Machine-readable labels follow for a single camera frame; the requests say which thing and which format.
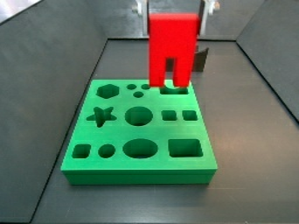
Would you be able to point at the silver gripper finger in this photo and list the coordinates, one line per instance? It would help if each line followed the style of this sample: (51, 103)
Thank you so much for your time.
(208, 6)
(140, 10)

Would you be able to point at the red double-square block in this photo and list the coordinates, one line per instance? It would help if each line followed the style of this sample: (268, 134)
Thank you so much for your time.
(172, 41)

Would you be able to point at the green shape sorter board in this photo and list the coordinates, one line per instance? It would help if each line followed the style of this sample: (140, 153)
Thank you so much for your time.
(139, 135)

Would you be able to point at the dark grey arch block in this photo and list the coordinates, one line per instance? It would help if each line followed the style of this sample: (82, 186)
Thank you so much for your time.
(199, 61)

